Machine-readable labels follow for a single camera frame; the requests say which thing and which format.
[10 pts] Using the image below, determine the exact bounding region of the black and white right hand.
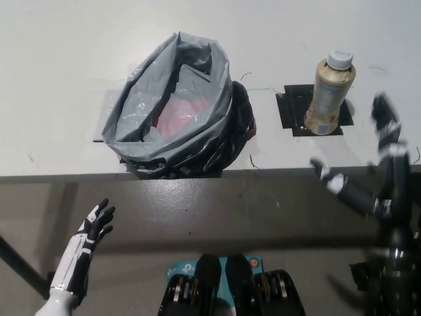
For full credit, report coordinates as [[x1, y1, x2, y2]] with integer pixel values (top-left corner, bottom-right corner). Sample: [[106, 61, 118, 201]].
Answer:
[[310, 93, 412, 240]]

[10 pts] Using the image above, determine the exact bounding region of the white and black left hand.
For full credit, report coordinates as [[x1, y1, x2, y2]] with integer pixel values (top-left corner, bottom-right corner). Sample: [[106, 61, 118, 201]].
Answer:
[[50, 197, 116, 294]]

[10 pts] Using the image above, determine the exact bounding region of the beige protein shake bottle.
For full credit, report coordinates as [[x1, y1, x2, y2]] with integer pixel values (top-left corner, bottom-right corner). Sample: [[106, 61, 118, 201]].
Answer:
[[303, 48, 357, 136]]

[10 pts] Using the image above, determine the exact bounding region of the grey and black plastic bag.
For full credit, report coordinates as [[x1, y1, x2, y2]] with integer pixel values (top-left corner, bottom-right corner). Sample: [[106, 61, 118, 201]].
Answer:
[[101, 31, 257, 180]]

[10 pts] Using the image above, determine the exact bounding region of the pink item inside bag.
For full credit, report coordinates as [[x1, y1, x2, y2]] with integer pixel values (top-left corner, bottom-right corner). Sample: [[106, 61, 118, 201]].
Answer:
[[157, 97, 215, 136]]

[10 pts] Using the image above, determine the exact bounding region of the black table leg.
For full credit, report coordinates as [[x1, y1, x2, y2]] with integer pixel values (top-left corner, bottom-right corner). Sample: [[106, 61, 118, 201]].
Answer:
[[0, 234, 57, 299]]

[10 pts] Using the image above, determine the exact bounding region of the black tape square marker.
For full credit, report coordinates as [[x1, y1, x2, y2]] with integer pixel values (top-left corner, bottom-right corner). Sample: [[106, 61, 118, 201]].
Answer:
[[275, 84, 355, 137]]

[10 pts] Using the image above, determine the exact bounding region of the black robot body with teal tops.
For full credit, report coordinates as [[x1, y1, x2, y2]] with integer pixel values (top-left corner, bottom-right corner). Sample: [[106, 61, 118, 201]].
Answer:
[[157, 252, 307, 316]]

